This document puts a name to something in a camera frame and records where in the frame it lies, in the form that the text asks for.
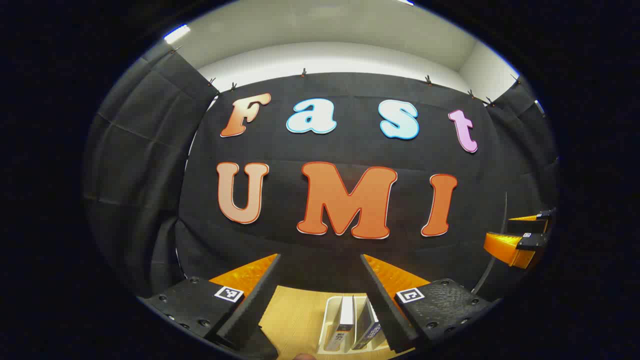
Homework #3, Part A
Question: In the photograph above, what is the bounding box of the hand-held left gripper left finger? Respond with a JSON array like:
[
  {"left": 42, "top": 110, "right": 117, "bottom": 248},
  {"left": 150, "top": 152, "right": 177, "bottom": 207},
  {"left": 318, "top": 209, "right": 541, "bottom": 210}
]
[{"left": 137, "top": 253, "right": 282, "bottom": 358}]

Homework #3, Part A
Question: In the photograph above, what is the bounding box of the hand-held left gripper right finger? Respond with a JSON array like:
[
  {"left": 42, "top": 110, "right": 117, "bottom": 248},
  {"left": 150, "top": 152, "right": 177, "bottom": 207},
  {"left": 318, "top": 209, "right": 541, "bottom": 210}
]
[{"left": 360, "top": 253, "right": 501, "bottom": 354}]

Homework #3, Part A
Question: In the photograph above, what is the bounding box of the blue cover book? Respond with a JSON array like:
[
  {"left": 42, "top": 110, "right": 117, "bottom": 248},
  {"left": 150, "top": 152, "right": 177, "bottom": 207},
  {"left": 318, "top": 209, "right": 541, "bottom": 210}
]
[{"left": 351, "top": 297, "right": 382, "bottom": 351}]

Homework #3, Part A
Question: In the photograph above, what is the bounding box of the white bookshelf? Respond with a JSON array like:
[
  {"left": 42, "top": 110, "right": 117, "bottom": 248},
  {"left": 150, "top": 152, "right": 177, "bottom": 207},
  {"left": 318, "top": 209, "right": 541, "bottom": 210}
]
[{"left": 317, "top": 295, "right": 401, "bottom": 356}]

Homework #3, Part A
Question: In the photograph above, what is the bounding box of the black backdrop cloth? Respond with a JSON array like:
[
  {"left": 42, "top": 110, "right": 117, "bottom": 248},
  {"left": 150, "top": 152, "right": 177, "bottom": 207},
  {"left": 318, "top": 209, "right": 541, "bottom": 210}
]
[{"left": 82, "top": 42, "right": 560, "bottom": 301}]

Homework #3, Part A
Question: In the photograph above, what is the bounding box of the ceiling light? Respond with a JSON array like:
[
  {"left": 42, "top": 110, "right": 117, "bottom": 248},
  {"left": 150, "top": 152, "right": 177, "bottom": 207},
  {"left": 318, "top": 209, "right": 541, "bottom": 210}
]
[{"left": 164, "top": 24, "right": 191, "bottom": 45}]

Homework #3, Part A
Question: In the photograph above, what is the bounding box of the dark hanging strap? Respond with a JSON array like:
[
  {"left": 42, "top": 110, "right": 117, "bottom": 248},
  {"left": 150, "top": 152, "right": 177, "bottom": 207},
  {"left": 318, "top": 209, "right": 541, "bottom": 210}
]
[{"left": 470, "top": 192, "right": 509, "bottom": 296}]

